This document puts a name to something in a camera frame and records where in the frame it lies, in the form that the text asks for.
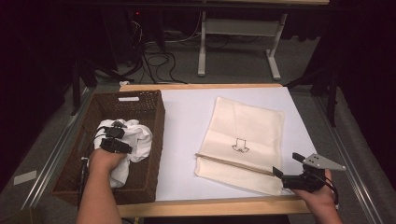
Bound black floor cables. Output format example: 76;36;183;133
130;18;188;85

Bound white table sheet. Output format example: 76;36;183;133
154;86;317;202

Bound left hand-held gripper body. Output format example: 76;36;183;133
98;119;134;155

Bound white garment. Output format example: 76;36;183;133
92;119;153;189

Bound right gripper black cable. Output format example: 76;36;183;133
311;172;340;205

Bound black stand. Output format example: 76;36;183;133
284;66;340;127
70;57;138;116

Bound dark computer tower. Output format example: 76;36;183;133
102;7;148;68

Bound white metal desk frame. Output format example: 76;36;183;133
197;10;289;81

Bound brown woven basket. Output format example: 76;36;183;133
50;89;166;207

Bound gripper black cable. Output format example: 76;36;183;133
78;125;108;207
311;172;340;205

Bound beige mesh laundry bag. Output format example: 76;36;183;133
194;96;286;196

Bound person's left hand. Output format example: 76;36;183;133
88;148;128;174

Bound person's right hand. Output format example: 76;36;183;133
293;170;338;213

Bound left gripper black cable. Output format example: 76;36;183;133
78;125;108;207

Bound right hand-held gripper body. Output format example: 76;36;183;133
295;152;347;192

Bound white tape strip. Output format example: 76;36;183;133
13;170;37;187

